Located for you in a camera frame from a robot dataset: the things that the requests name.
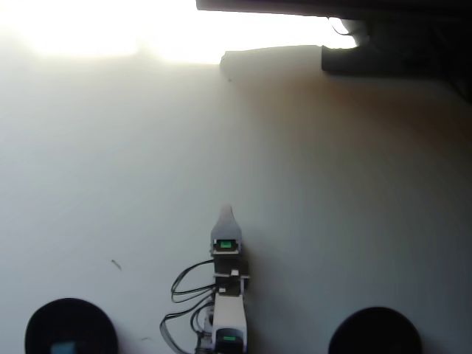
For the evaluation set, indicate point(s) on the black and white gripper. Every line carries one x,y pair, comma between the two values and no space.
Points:
230,266

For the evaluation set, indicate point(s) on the grey flat box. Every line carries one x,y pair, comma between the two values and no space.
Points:
269,58

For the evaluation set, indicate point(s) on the black box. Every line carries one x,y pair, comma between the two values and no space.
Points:
387,60

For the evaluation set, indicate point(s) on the dark overhead shelf edge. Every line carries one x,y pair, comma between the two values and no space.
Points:
332,6

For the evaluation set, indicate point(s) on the black round bowl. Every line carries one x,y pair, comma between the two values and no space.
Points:
70,321
374,332

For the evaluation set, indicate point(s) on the blue foam cube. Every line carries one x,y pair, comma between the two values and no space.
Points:
63,348

